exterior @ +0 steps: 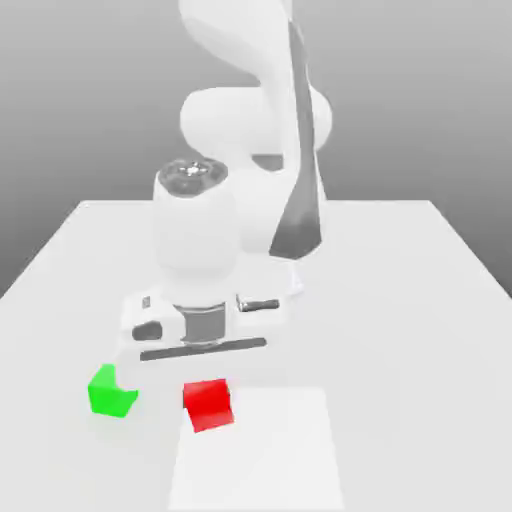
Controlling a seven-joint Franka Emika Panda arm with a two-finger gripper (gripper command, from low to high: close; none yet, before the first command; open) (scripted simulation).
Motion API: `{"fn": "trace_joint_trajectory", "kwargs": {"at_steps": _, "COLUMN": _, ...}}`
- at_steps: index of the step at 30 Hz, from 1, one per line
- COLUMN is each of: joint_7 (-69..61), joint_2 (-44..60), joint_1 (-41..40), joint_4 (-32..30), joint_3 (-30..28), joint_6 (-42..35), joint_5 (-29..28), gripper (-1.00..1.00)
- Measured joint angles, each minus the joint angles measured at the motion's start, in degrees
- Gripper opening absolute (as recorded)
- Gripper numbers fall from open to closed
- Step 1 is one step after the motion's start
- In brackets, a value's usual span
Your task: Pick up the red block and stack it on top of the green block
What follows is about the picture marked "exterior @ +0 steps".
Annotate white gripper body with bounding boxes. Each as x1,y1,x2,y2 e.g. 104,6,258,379
114,336,270,386

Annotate small red cube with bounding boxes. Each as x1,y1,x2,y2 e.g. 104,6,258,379
182,377,236,434

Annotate small green cube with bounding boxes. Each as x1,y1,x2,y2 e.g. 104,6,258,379
86,362,140,420

